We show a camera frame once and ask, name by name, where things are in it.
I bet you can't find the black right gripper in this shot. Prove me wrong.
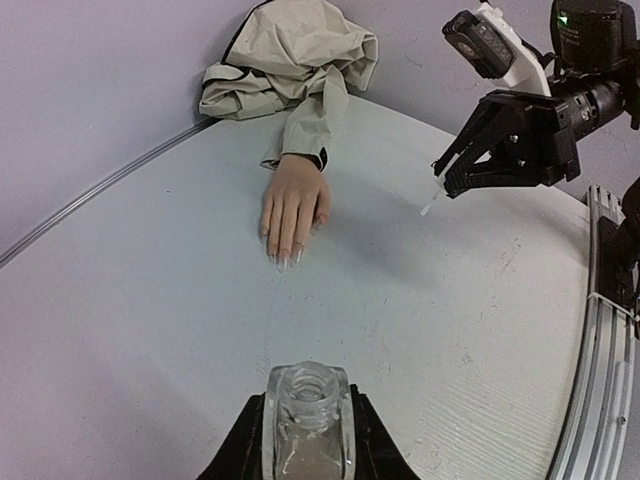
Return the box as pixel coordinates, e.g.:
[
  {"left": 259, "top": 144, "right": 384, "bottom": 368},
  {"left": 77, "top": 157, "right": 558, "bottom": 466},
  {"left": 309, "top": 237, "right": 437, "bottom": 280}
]
[{"left": 433, "top": 1, "right": 639, "bottom": 198}]

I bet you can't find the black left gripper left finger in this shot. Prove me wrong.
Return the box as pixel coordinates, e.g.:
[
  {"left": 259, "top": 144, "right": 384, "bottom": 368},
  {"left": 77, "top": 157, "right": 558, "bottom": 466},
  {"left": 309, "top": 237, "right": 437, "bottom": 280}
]
[{"left": 198, "top": 394, "right": 265, "bottom": 480}]

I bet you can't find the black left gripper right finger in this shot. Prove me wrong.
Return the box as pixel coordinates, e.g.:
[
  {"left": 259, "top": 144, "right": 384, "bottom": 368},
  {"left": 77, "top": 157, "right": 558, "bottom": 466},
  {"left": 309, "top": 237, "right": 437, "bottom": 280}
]
[{"left": 350, "top": 384, "right": 418, "bottom": 480}]

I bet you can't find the white nail polish brush cap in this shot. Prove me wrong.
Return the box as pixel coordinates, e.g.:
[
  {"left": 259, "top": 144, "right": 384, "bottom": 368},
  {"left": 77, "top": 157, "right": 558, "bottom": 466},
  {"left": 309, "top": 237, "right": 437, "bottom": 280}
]
[{"left": 420, "top": 154, "right": 459, "bottom": 216}]

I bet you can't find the clear nail polish bottle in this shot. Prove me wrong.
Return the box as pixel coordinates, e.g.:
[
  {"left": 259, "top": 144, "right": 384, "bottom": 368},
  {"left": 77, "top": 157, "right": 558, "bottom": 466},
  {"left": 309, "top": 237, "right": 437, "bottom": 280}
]
[{"left": 261, "top": 361, "right": 356, "bottom": 480}]

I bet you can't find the mannequin hand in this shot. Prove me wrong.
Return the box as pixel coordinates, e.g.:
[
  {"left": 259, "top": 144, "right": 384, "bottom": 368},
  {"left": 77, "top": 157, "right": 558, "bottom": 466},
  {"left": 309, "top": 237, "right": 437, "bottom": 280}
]
[{"left": 259, "top": 154, "right": 331, "bottom": 271}]

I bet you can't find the beige jacket cloth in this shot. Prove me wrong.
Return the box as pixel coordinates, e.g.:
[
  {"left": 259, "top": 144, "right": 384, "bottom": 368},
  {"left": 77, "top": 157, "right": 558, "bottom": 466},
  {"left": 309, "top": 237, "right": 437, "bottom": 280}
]
[{"left": 198, "top": 1, "right": 379, "bottom": 170}]

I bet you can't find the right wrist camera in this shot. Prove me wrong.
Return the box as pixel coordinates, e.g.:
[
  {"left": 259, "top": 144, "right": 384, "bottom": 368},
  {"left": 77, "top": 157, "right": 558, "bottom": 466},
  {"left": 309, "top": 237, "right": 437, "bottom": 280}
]
[{"left": 442, "top": 1, "right": 551, "bottom": 97}]

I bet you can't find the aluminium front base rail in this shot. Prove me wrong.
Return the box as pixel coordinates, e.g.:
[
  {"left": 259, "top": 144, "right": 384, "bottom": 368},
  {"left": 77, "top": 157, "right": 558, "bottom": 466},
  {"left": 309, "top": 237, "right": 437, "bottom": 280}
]
[{"left": 546, "top": 185, "right": 639, "bottom": 479}]

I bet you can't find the aluminium table edge rail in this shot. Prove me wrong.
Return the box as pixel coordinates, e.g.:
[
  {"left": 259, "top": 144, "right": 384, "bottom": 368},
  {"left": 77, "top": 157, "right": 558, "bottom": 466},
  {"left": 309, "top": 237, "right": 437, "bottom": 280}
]
[{"left": 1, "top": 119, "right": 216, "bottom": 268}]

